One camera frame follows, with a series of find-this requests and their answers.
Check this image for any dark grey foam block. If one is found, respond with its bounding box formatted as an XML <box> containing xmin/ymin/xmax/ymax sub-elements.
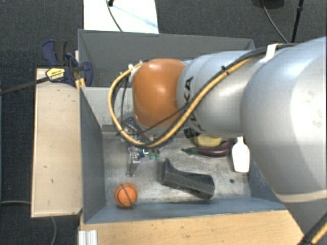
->
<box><xmin>156</xmin><ymin>158</ymin><xmax>216</xmax><ymax>201</ymax></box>

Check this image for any white plastic bottle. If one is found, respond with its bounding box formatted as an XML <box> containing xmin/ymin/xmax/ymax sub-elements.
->
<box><xmin>231</xmin><ymin>136</ymin><xmax>251</xmax><ymax>174</ymax></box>

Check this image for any yellow toy fruit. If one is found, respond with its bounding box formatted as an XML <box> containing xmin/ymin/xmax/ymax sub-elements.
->
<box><xmin>192</xmin><ymin>134</ymin><xmax>223</xmax><ymax>148</ymax></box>

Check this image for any grey metal bin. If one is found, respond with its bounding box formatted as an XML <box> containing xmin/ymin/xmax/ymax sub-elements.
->
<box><xmin>77</xmin><ymin>29</ymin><xmax>288</xmax><ymax>225</ymax></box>

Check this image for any purple toy eggplant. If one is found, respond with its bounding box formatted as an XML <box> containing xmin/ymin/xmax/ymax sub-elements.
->
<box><xmin>180</xmin><ymin>140</ymin><xmax>234</xmax><ymax>159</ymax></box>

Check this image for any orange basketball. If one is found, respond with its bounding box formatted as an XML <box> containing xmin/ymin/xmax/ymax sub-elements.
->
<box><xmin>113</xmin><ymin>182</ymin><xmax>139</xmax><ymax>209</ymax></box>

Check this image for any pale wood board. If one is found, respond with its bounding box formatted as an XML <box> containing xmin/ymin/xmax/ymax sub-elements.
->
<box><xmin>31</xmin><ymin>68</ymin><xmax>83</xmax><ymax>218</ymax></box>

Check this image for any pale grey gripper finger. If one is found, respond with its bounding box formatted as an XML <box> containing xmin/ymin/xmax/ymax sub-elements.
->
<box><xmin>133</xmin><ymin>155</ymin><xmax>142</xmax><ymax>174</ymax></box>
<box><xmin>126</xmin><ymin>154</ymin><xmax>134</xmax><ymax>178</ymax></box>

